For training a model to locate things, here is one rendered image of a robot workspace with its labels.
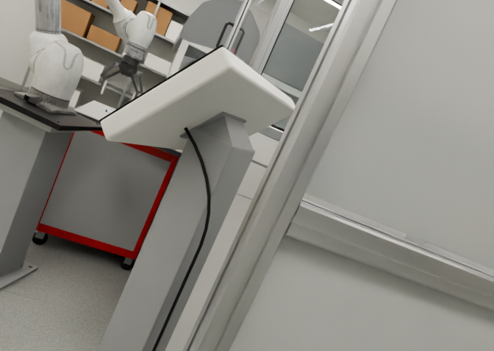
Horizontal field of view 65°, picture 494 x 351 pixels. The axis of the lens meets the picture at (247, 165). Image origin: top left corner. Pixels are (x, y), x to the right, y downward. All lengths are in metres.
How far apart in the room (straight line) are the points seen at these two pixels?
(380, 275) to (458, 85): 0.25
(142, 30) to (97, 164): 0.73
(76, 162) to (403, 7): 1.89
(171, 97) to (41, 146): 1.04
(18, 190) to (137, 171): 0.61
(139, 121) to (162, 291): 0.44
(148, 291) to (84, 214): 1.25
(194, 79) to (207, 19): 2.05
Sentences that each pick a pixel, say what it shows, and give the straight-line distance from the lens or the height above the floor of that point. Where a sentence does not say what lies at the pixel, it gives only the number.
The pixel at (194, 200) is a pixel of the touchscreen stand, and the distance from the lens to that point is 0.93.
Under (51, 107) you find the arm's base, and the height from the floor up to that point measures 0.80.
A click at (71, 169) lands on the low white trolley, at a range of 2.18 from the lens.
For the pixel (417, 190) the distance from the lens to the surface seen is 0.51.
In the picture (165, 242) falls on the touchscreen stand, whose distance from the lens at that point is 0.99.
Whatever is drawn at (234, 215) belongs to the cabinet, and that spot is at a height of 0.71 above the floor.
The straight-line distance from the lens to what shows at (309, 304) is 0.51.
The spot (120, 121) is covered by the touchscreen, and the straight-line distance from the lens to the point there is 0.83.
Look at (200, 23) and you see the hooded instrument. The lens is 2.78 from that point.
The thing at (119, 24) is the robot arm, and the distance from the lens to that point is 2.01.
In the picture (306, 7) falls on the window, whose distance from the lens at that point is 1.54.
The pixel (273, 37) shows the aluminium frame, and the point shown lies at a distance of 1.47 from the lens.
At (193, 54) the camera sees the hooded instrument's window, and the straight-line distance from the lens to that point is 2.79.
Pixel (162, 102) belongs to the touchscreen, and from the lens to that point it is 0.78.
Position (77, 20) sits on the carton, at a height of 1.27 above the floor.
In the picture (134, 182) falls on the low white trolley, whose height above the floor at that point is 0.51.
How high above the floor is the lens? 1.11
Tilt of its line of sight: 7 degrees down
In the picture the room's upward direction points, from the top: 24 degrees clockwise
